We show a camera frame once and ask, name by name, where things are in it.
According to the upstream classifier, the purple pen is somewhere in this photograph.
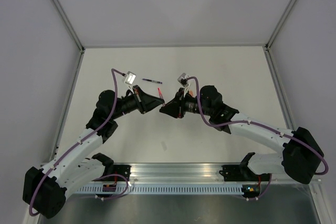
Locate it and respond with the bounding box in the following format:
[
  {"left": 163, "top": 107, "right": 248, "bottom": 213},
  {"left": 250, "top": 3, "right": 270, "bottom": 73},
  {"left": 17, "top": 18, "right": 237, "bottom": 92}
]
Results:
[{"left": 142, "top": 78, "right": 163, "bottom": 84}]

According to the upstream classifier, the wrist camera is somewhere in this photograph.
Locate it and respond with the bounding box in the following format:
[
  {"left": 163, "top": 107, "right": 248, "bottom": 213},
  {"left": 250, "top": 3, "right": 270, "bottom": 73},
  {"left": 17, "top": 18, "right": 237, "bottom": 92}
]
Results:
[
  {"left": 123, "top": 71, "right": 136, "bottom": 86},
  {"left": 177, "top": 73, "right": 189, "bottom": 88}
]

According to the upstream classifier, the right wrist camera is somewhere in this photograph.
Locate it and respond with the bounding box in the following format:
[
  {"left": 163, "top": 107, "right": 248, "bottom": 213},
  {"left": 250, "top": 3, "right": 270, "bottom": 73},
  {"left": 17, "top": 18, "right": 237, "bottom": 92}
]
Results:
[{"left": 177, "top": 73, "right": 189, "bottom": 88}]

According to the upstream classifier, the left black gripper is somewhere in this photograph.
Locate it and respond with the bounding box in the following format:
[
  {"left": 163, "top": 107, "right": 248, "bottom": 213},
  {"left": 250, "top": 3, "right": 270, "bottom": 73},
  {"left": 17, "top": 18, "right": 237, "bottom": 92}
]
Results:
[{"left": 111, "top": 86, "right": 164, "bottom": 120}]

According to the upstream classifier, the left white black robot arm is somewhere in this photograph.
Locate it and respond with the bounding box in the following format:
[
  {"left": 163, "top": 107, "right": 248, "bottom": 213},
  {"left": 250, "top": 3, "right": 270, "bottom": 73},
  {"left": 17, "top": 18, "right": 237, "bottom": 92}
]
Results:
[{"left": 23, "top": 85, "right": 164, "bottom": 219}]

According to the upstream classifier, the white slotted cable duct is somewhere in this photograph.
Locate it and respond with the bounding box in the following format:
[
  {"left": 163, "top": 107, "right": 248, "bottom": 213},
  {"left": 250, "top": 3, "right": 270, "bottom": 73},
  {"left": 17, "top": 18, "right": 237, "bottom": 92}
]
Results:
[{"left": 75, "top": 183, "right": 243, "bottom": 195}]

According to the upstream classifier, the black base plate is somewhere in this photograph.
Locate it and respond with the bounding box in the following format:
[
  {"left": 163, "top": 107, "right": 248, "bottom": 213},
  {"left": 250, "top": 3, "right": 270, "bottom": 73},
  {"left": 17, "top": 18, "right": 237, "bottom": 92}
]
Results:
[
  {"left": 109, "top": 164, "right": 131, "bottom": 183},
  {"left": 219, "top": 164, "right": 270, "bottom": 182}
]

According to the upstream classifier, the aluminium rail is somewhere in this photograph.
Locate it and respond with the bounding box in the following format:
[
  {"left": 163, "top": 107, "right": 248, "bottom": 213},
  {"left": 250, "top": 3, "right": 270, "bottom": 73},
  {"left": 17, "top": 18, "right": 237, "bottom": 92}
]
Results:
[{"left": 39, "top": 163, "right": 322, "bottom": 184}]

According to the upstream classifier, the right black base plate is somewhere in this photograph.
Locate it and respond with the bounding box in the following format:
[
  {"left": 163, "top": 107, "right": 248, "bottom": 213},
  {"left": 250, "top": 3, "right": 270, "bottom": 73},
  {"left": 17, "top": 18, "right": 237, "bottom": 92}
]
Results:
[{"left": 219, "top": 164, "right": 270, "bottom": 182}]

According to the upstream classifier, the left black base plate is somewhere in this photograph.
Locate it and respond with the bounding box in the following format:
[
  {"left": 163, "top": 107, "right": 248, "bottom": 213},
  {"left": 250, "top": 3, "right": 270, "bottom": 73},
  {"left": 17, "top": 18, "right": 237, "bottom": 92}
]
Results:
[{"left": 109, "top": 164, "right": 131, "bottom": 183}]

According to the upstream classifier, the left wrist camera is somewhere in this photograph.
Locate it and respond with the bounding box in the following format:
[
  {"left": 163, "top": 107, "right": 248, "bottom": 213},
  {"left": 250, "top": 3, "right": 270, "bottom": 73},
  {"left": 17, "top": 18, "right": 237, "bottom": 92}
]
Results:
[{"left": 123, "top": 71, "right": 136, "bottom": 86}]

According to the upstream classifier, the pink pen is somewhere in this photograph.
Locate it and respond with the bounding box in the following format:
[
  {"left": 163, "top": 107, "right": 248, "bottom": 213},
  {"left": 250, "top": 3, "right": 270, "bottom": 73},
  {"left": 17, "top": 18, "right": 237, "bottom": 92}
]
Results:
[{"left": 157, "top": 88, "right": 165, "bottom": 106}]

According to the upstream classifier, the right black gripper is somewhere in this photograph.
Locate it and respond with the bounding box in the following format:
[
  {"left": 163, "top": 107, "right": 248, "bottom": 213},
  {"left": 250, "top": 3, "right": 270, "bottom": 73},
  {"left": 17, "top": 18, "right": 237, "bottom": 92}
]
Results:
[{"left": 160, "top": 88, "right": 212, "bottom": 119}]

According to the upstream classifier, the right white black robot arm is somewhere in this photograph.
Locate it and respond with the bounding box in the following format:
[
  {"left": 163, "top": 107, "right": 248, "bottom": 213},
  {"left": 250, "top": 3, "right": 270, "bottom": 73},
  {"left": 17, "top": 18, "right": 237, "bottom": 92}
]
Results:
[{"left": 160, "top": 86, "right": 326, "bottom": 184}]

